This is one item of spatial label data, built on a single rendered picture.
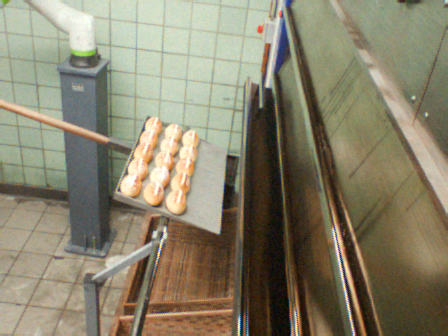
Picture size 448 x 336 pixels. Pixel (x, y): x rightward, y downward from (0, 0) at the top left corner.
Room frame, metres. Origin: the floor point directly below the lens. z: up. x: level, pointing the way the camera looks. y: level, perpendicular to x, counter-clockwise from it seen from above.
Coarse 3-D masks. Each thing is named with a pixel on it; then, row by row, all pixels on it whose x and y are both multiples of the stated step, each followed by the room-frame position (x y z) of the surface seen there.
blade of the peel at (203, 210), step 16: (144, 128) 1.70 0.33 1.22; (160, 144) 1.63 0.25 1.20; (208, 144) 1.76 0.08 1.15; (128, 160) 1.41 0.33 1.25; (176, 160) 1.56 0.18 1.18; (208, 160) 1.64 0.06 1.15; (224, 160) 1.69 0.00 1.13; (192, 176) 1.49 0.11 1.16; (208, 176) 1.53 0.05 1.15; (224, 176) 1.57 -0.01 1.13; (192, 192) 1.40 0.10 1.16; (208, 192) 1.43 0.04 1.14; (144, 208) 1.22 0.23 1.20; (160, 208) 1.25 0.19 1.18; (192, 208) 1.31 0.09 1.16; (208, 208) 1.34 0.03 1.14; (192, 224) 1.23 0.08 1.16; (208, 224) 1.26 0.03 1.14
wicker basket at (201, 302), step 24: (144, 240) 1.60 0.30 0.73; (168, 240) 1.77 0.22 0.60; (192, 240) 1.77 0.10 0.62; (216, 240) 1.78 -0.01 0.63; (144, 264) 1.60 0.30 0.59; (168, 264) 1.62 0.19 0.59; (192, 264) 1.64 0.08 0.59; (168, 288) 1.48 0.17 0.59; (192, 288) 1.49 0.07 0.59; (216, 288) 1.51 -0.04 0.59; (168, 312) 1.23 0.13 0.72
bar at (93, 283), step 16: (160, 224) 1.18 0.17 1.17; (160, 240) 1.11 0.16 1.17; (128, 256) 1.14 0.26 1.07; (144, 256) 1.13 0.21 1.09; (112, 272) 1.13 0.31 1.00; (96, 288) 1.13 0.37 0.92; (144, 288) 0.91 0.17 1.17; (96, 304) 1.12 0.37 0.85; (144, 304) 0.86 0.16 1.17; (96, 320) 1.12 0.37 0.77; (144, 320) 0.82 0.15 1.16
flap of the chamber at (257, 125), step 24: (264, 96) 1.74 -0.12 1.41; (264, 120) 1.53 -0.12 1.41; (264, 144) 1.35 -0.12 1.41; (240, 168) 1.19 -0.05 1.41; (264, 168) 1.21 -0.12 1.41; (240, 192) 1.06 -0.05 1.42; (264, 192) 1.09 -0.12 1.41; (240, 216) 0.95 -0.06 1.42; (264, 216) 0.98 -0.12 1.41; (264, 240) 0.89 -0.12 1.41; (264, 264) 0.81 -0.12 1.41; (264, 288) 0.73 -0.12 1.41; (264, 312) 0.67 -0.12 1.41; (288, 312) 0.69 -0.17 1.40
